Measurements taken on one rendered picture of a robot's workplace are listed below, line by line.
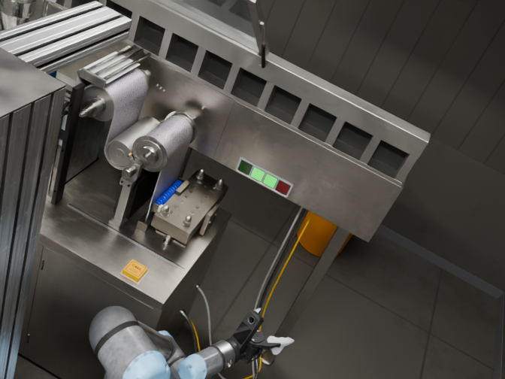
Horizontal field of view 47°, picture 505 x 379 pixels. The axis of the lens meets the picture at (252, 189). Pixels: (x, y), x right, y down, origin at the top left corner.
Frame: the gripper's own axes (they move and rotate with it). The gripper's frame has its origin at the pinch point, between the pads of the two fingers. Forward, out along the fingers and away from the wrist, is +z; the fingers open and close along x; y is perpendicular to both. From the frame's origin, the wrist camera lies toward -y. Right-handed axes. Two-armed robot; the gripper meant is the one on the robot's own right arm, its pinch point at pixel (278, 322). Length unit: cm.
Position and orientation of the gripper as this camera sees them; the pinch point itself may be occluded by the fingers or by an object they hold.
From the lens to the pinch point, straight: 183.0
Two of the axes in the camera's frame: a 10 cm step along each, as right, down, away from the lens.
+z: 7.1, -1.9, 6.8
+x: 6.6, 5.2, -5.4
